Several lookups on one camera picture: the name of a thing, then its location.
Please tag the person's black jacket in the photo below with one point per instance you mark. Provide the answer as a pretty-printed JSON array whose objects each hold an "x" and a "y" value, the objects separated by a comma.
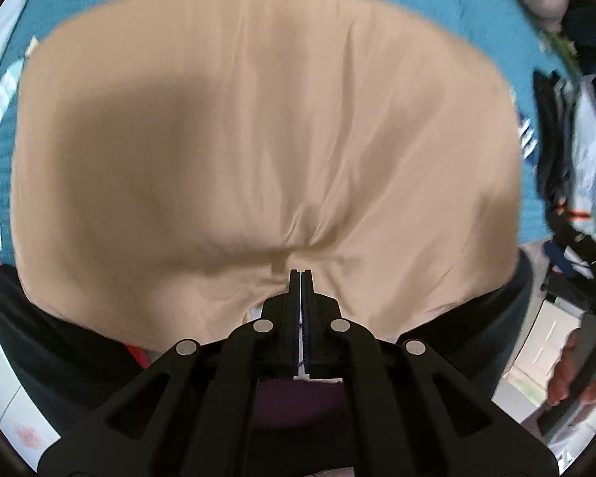
[{"x": 54, "y": 357}]

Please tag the pale green bed frame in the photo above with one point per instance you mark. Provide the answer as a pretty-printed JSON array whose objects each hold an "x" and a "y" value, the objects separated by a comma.
[{"x": 551, "y": 338}]

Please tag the tan button shirt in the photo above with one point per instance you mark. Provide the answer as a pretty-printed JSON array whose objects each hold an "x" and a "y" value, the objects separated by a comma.
[{"x": 258, "y": 134}]

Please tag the dark folded garment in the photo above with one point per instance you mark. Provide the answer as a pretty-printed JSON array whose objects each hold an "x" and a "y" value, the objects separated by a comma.
[{"x": 549, "y": 134}]

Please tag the person's right hand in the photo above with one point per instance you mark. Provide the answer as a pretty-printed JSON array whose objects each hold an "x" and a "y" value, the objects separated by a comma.
[{"x": 566, "y": 367}]

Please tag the person's purple top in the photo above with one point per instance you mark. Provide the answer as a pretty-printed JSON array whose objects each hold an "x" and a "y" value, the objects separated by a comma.
[{"x": 298, "y": 405}]

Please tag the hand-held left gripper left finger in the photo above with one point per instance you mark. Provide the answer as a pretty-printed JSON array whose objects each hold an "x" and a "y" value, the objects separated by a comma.
[{"x": 294, "y": 303}]

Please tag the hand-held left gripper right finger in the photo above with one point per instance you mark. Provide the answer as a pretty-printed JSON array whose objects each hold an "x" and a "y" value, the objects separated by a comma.
[{"x": 309, "y": 303}]

